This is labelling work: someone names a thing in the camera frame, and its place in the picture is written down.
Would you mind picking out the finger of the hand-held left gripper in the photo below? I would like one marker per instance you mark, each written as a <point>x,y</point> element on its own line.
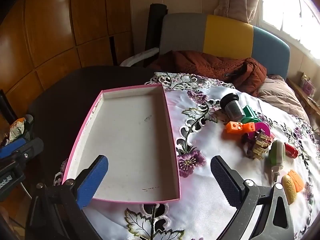
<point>13,146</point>

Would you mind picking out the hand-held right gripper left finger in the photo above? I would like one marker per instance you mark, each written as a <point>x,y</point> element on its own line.
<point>93,180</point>

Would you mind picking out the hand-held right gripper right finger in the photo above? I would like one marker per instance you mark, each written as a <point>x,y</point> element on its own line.
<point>225,180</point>

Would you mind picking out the brown massage brush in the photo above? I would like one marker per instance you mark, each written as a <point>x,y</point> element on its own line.
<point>250,140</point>

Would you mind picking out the pink cardboard box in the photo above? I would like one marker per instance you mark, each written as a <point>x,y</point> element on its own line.
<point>125,142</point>

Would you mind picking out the floral cloth bundle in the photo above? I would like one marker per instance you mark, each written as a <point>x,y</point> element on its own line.
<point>17,128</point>

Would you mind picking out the white embroidered floral tablecloth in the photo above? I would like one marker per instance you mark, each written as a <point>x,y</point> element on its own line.
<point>195,192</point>

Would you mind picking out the orange building block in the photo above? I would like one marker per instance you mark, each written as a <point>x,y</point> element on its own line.
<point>235,127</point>

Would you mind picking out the green white plastic dispenser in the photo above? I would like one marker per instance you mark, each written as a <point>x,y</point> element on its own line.
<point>276,155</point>

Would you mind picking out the yellow oval plastic case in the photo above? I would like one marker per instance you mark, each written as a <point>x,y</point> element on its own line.
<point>290,188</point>

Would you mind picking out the magenta plastic disc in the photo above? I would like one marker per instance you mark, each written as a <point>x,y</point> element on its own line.
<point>264,127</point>

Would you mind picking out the grey jar with black lid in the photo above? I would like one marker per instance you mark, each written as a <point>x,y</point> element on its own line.
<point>233,110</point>

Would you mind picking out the green plastic toy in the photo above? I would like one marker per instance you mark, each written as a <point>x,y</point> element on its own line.
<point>251,113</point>

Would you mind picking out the shiny red plastic case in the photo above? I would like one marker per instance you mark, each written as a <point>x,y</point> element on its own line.
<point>291,151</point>

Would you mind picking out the beige quilt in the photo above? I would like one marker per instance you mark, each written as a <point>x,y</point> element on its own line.
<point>280,95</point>

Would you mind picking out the wooden side table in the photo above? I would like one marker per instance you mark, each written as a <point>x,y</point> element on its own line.
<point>308,105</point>

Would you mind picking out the rust red padded jacket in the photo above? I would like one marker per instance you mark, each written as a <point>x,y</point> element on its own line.
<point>200,65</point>

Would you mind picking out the purple gift box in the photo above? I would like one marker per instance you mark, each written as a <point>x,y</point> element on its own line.
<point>307,83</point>

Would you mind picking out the white armrest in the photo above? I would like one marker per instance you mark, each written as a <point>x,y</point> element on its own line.
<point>140,56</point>

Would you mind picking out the wooden panelled wardrobe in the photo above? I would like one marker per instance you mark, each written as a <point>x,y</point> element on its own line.
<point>62,17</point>

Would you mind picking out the grey yellow blue sofa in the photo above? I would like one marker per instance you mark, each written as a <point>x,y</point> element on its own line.
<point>225,35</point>

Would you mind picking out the window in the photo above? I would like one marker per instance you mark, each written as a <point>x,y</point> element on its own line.
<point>287,12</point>

